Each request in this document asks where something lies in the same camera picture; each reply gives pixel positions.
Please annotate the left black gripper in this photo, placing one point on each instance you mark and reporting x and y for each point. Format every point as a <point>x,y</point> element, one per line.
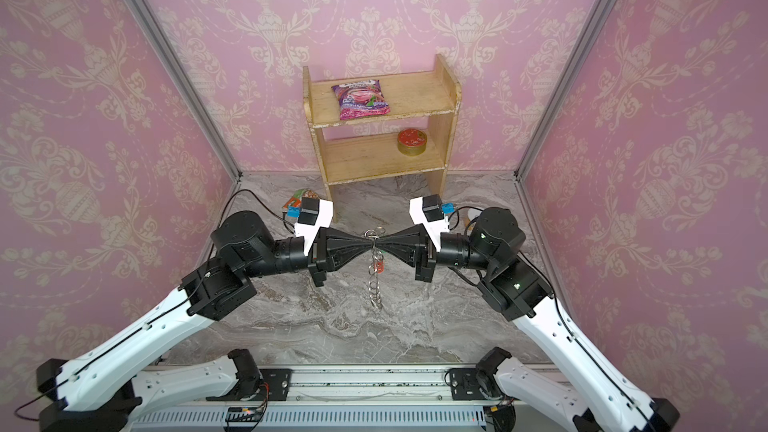
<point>327,251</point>

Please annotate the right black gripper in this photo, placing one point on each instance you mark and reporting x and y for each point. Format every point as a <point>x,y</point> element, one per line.
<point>429,252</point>

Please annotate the metal ring plate with keyrings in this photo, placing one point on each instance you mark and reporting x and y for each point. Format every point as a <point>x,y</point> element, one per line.
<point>373,284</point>

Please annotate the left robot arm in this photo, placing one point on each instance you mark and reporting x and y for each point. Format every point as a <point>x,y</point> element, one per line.
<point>110,387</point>

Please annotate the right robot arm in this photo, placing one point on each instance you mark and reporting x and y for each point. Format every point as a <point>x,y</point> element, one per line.
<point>598,397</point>

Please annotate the green orange soup packet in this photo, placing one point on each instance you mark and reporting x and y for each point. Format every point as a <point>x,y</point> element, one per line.
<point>297,198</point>

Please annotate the small yellow pull-tab can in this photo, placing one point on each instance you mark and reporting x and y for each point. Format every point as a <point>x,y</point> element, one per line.
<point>471,215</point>

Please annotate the round red-lid tin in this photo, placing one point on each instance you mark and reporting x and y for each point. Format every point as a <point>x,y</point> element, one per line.
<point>412,141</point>

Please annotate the purple snack bag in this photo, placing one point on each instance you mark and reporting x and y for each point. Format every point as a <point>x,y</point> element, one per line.
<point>360,99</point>

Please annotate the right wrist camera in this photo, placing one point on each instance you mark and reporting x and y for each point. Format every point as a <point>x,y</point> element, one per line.
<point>433,214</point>

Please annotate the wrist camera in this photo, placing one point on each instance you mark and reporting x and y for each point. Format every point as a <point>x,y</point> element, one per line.
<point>311,215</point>
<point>433,214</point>

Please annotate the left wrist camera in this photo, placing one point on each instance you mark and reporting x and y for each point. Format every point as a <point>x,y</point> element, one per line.
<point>311,215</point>

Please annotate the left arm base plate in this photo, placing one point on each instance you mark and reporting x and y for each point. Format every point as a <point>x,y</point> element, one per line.
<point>271,384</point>

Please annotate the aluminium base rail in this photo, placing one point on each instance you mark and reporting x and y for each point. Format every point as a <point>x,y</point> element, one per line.
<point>357,398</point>

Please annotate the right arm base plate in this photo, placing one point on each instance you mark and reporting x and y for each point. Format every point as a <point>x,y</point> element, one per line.
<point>468,384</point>

